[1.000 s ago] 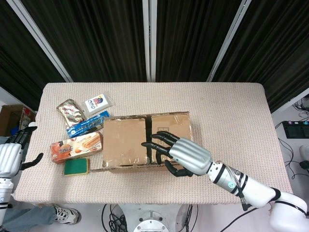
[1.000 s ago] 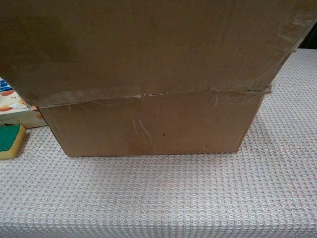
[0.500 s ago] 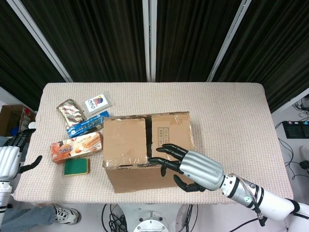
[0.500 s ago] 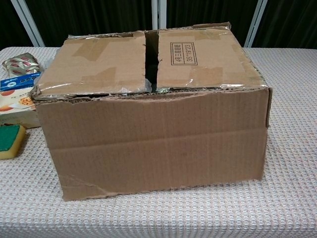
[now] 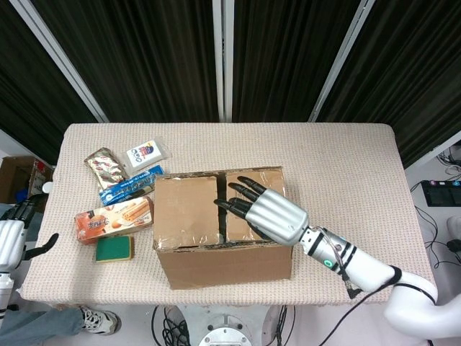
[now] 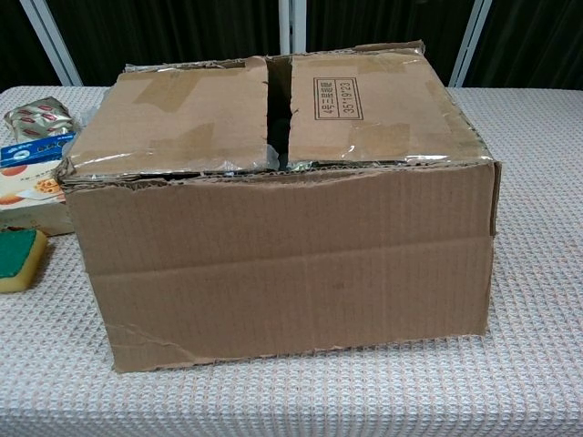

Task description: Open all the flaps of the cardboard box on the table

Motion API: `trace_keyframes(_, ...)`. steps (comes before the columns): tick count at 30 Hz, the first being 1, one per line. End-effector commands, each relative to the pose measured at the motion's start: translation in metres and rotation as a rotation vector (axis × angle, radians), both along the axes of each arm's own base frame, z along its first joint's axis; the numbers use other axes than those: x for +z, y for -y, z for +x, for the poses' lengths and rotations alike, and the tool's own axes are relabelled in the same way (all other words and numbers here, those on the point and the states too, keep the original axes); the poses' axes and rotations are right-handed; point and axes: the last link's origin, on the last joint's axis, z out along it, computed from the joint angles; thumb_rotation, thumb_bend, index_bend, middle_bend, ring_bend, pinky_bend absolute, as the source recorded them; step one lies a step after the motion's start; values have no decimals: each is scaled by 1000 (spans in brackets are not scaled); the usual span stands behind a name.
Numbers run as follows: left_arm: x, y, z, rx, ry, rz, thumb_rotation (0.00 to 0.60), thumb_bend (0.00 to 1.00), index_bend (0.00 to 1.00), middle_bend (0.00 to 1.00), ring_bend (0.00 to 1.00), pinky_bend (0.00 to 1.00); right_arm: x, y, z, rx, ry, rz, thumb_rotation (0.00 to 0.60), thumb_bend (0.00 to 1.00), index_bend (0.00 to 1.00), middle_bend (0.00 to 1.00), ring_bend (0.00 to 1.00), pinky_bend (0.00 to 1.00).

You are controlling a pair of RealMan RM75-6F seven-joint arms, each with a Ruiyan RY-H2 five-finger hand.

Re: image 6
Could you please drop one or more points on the beige waffle-weave tablecloth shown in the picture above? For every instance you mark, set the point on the beige waffle-weave tablecloth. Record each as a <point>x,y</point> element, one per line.
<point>291,400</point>

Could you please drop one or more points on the black curtain panel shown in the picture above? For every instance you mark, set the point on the black curtain panel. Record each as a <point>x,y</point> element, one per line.
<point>387,23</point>
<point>533,41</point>
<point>173,32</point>
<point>18,45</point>

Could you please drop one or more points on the green yellow scrub sponge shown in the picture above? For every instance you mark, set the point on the green yellow scrub sponge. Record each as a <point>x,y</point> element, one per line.
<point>18,259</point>

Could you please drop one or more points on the blue narrow carton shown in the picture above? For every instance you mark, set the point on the blue narrow carton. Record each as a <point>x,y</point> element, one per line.
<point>32,150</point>

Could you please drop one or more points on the white metal frame post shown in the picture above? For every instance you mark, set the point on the white metal frame post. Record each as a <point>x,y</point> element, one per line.
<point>52,43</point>
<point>291,25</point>
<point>471,41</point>

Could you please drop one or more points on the orange wafer roll box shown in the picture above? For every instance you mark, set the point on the orange wafer roll box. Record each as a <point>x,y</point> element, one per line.
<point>32,200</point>

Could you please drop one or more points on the red patterned snack packet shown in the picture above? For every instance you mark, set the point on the red patterned snack packet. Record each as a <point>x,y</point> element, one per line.
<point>41,116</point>

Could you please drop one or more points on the brown cardboard shipping box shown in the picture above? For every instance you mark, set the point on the brown cardboard shipping box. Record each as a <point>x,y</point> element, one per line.
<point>282,255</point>

